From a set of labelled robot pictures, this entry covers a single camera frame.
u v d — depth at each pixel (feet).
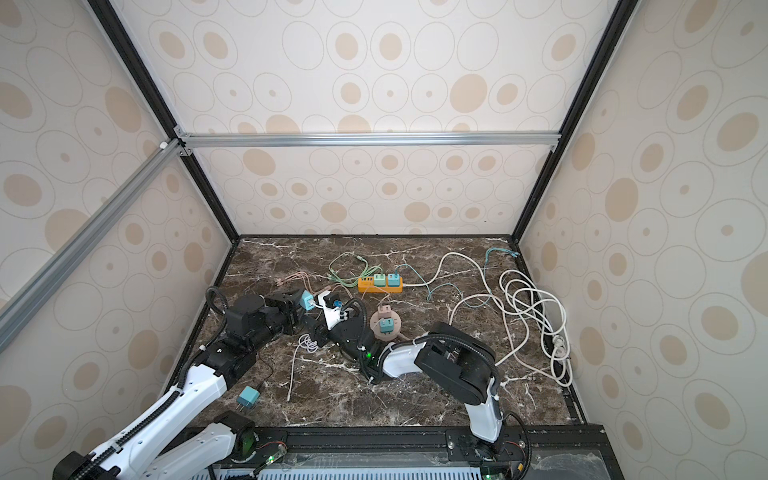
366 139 2.85
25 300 1.71
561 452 2.39
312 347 2.95
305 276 3.49
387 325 2.87
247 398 2.57
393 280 3.27
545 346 2.99
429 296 3.35
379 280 3.26
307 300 2.44
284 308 2.21
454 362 1.66
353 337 2.09
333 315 2.33
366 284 3.37
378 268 3.47
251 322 1.89
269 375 2.79
